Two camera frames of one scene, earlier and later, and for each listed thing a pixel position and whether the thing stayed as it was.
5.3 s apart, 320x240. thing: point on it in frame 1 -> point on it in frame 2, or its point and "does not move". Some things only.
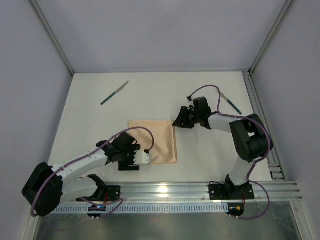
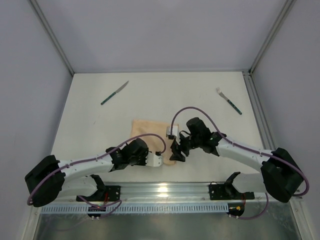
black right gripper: (186, 117) -> (182, 146)
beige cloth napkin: (165, 149) does not move
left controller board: (96, 208) does not move
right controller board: (236, 209) does not move
